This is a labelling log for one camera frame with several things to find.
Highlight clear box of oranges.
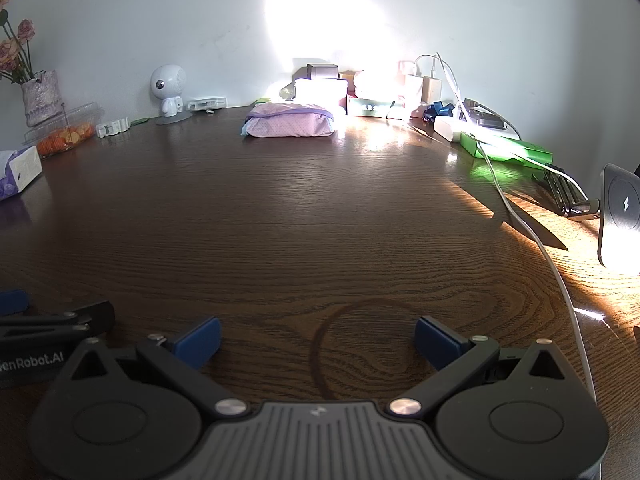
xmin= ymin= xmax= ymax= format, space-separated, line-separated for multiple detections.
xmin=25 ymin=101 xmax=103 ymax=157

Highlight beige charger plug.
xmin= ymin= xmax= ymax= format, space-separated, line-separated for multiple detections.
xmin=422 ymin=76 xmax=444 ymax=106

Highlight grey brown small box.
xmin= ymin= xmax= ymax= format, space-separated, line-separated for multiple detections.
xmin=306 ymin=63 xmax=341 ymax=81

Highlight pink artificial flowers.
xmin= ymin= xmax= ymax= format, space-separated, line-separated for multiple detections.
xmin=0 ymin=0 xmax=38 ymax=83

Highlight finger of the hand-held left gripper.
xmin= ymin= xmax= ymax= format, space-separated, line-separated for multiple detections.
xmin=0 ymin=301 xmax=117 ymax=348
xmin=0 ymin=289 xmax=28 ymax=317

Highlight green patterned box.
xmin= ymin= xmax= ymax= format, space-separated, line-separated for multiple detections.
xmin=346 ymin=96 xmax=393 ymax=119

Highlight white storage box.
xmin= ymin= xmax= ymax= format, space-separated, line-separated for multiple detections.
xmin=292 ymin=77 xmax=349 ymax=111

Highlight small white plastic device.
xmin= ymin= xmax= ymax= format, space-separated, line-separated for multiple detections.
xmin=96 ymin=117 xmax=131 ymax=139

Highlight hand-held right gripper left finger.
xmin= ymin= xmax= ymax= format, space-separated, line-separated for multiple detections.
xmin=59 ymin=316 xmax=251 ymax=418

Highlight white purple tissue pack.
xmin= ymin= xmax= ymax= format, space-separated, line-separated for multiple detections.
xmin=0 ymin=146 xmax=44 ymax=202

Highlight black folding stand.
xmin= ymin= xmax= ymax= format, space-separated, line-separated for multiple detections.
xmin=532 ymin=162 xmax=601 ymax=222

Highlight white rectangular device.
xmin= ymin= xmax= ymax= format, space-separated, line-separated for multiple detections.
xmin=187 ymin=96 xmax=227 ymax=112

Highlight green flat box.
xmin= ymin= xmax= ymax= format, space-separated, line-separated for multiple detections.
xmin=460 ymin=127 xmax=555 ymax=164

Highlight blue ribbon bow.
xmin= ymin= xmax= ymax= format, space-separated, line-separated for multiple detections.
xmin=422 ymin=102 xmax=456 ymax=124

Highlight white charging cable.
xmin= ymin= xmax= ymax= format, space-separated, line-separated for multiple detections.
xmin=415 ymin=52 xmax=598 ymax=402

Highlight white textured vase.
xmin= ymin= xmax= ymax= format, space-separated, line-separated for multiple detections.
xmin=21 ymin=70 xmax=63 ymax=128

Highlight blue and lilac mesh garment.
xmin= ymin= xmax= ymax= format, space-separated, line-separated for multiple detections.
xmin=240 ymin=102 xmax=336 ymax=139

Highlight white round-headed robot figure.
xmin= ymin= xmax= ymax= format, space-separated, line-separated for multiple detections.
xmin=151 ymin=64 xmax=193 ymax=126

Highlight black wireless charger stand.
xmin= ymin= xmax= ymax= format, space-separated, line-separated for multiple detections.
xmin=597 ymin=162 xmax=640 ymax=276

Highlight grey power adapter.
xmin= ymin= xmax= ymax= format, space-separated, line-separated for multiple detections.
xmin=462 ymin=99 xmax=508 ymax=132

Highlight white power strip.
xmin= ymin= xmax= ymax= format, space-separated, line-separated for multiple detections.
xmin=433 ymin=115 xmax=465 ymax=143

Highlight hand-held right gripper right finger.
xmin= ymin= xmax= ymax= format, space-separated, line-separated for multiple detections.
xmin=387 ymin=316 xmax=583 ymax=418

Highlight white charger plug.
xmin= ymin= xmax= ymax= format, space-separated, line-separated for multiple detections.
xmin=404 ymin=74 xmax=425 ymax=106

